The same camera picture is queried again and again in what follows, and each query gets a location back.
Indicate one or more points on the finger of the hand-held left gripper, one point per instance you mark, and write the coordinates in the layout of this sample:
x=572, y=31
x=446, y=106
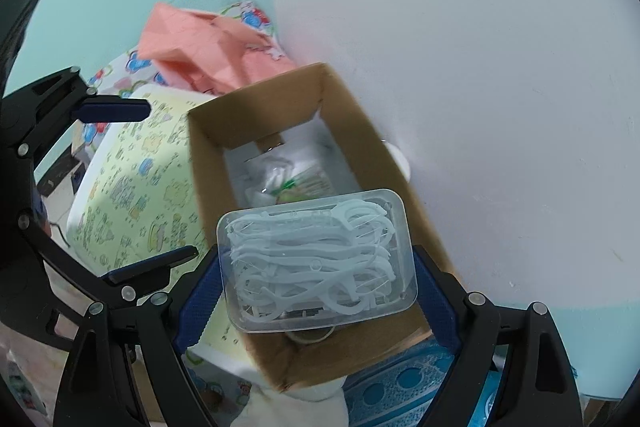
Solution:
x=112, y=109
x=150, y=269

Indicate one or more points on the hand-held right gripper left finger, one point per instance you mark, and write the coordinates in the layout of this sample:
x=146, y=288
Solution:
x=200, y=302

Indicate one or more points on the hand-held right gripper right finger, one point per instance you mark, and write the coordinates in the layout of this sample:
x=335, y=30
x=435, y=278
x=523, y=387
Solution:
x=442, y=307

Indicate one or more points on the white cotton pads packet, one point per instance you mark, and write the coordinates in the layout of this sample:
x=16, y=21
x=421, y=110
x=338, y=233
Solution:
x=266, y=182

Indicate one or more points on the green printed packet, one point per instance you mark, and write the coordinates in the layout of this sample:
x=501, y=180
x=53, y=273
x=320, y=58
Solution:
x=312, y=184

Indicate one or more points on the brown cardboard box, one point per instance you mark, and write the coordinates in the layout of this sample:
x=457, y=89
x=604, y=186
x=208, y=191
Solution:
x=350, y=127

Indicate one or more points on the yellow cartoon print board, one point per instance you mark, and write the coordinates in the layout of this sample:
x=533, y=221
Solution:
x=140, y=197

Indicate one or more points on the blue patterned package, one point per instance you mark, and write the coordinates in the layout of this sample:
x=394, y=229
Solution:
x=400, y=387

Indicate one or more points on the pink tissue paper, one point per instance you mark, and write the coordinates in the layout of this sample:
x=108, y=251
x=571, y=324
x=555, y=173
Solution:
x=200, y=47

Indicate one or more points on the cream white blanket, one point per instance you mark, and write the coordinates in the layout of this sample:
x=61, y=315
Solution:
x=300, y=407

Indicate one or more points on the white round object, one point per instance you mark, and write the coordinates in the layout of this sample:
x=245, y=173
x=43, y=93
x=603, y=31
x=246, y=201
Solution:
x=400, y=159

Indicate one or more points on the floral print cloth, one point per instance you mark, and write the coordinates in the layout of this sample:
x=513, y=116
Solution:
x=250, y=17

